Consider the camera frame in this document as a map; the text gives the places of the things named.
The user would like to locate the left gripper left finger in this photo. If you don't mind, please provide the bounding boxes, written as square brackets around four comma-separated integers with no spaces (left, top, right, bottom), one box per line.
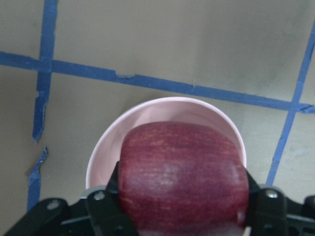
[105,161,120,196]

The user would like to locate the small pink bowl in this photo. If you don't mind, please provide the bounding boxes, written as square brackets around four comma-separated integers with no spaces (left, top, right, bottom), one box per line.
[86,96,247,188]

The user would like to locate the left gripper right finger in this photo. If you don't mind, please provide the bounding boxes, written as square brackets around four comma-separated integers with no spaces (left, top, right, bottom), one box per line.
[245,169,260,196]

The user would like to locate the red apple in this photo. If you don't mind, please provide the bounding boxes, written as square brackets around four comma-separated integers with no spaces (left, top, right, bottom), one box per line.
[118,122,249,236]

